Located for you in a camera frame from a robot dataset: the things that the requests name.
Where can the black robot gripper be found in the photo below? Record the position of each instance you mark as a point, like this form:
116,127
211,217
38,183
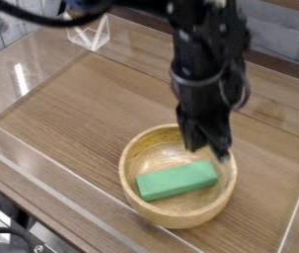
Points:
208,76

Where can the green rectangular block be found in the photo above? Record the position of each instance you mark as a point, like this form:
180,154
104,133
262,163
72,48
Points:
176,180

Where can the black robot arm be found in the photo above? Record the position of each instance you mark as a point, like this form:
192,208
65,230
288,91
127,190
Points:
87,11

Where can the wooden bowl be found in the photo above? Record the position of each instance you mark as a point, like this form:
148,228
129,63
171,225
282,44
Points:
157,149

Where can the clear acrylic corner bracket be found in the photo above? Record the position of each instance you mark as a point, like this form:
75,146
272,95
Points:
89,38

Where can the clear acrylic tray wall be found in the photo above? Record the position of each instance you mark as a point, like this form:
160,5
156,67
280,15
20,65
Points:
95,222

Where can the black metal bracket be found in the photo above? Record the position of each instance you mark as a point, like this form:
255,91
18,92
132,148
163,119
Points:
36,239

